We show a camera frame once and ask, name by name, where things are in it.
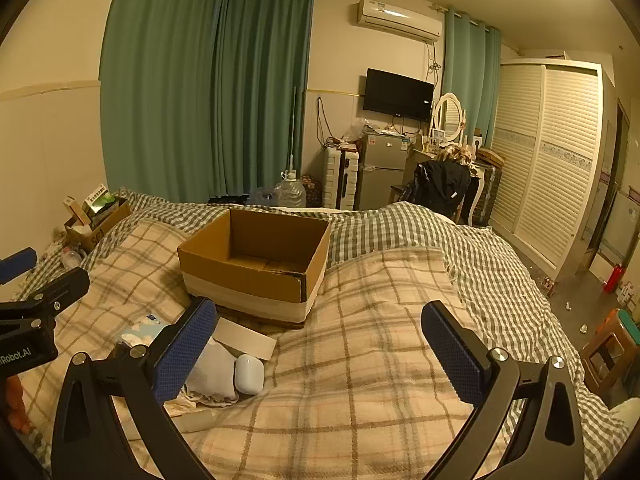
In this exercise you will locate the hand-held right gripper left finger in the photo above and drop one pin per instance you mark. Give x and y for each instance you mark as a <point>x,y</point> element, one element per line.
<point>185,350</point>

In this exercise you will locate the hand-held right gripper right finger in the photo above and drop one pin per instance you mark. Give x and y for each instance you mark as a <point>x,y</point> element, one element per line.
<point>450,345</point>

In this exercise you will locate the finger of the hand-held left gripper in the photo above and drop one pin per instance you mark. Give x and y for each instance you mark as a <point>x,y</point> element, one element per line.
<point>17,263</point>
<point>57,287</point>

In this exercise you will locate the white cloth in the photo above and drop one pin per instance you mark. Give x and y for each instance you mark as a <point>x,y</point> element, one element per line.
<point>212,375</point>

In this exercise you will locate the white earbuds case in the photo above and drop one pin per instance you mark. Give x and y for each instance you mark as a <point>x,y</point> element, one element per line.
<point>248,372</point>

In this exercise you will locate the person's left hand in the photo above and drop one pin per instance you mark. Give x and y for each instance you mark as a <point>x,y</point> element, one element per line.
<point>16,402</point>

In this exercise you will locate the clear plastic bottle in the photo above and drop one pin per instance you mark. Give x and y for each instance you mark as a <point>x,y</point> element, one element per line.
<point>71,257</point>

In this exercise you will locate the light blue tissue packet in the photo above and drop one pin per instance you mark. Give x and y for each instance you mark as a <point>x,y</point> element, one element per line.
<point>135,332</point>

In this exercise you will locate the small cardboard box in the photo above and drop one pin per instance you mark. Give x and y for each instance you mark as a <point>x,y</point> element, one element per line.
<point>100,227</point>

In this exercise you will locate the green and white carton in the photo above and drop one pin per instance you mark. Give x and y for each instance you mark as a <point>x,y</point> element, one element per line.
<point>100,200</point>

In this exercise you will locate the green checked duvet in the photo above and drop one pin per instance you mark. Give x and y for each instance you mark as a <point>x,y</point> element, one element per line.
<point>400,230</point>

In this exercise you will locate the dark suitcase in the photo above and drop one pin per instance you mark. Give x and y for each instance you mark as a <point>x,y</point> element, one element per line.
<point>487,192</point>

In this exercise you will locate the wooden stool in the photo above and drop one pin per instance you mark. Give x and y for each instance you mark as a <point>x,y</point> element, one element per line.
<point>607,342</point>

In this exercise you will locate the black jacket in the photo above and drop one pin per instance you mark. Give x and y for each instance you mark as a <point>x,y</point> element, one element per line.
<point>440,185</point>

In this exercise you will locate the red fire extinguisher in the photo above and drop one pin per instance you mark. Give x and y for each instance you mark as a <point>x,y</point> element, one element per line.
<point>613,277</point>

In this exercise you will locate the grey refrigerator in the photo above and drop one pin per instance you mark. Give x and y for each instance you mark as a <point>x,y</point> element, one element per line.
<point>382,170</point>

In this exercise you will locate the clear water jug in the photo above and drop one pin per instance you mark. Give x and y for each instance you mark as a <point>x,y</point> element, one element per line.
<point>290,192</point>

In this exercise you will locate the white pillow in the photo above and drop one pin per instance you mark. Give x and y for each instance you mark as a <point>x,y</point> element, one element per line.
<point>627,412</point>

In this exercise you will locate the white ribbed suitcase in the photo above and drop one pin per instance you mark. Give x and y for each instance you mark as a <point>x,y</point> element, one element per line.
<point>340,180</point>

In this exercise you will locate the white slatted wardrobe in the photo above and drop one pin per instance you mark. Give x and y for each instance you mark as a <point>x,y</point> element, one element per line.
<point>545,160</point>

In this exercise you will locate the green curtain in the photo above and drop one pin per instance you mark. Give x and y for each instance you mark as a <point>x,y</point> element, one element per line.
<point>265,85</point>
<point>160,85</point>

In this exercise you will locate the white oval mirror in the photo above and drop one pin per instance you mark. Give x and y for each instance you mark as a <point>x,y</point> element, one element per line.
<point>448,115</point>

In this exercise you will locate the clear plastic bag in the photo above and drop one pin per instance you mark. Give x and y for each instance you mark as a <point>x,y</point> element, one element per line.
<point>360,130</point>

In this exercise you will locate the light teal curtain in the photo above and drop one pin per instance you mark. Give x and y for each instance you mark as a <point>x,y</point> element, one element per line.
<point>470,75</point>

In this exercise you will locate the white air conditioner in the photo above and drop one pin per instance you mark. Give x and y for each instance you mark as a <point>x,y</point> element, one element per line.
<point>397,17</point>

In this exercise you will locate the black wall television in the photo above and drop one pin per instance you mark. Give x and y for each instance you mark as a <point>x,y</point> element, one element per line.
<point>397,94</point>

